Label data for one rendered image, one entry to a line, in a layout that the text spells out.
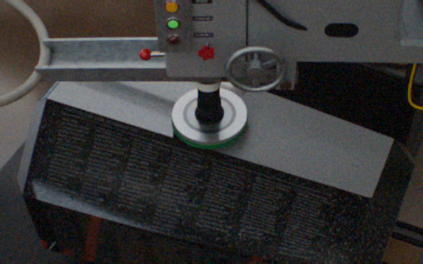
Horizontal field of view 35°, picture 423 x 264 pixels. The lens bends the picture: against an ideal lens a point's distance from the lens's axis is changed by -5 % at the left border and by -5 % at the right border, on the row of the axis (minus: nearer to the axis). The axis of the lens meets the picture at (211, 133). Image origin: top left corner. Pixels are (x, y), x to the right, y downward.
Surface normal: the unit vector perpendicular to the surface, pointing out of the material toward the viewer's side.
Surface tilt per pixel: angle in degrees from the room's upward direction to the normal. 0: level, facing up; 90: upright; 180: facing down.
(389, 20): 90
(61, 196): 45
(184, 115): 0
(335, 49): 90
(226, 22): 90
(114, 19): 0
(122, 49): 90
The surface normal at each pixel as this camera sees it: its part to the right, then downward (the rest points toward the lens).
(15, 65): -0.02, -0.66
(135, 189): -0.29, 0.03
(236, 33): -0.01, 0.75
